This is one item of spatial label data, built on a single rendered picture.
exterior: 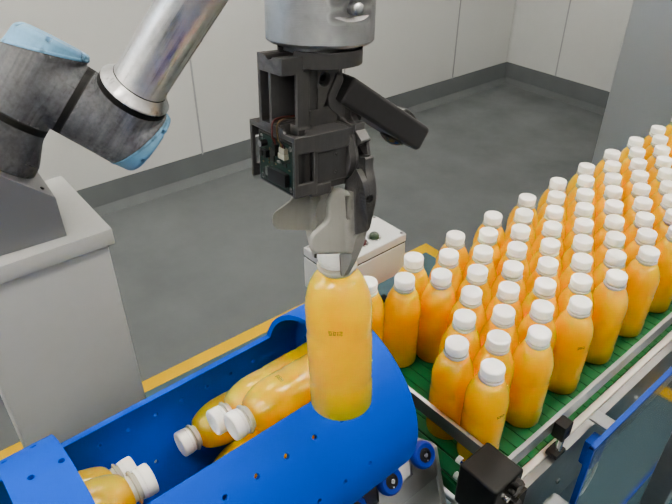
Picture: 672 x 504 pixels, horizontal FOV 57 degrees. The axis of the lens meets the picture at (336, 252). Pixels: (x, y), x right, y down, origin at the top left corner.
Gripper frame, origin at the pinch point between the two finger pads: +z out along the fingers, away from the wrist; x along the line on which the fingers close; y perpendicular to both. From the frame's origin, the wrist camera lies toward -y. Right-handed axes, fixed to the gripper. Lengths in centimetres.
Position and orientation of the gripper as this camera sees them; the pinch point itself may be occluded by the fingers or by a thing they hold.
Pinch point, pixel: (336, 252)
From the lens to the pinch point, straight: 61.6
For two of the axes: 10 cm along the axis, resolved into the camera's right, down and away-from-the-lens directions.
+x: 6.1, 3.8, -7.0
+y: -7.9, 2.7, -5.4
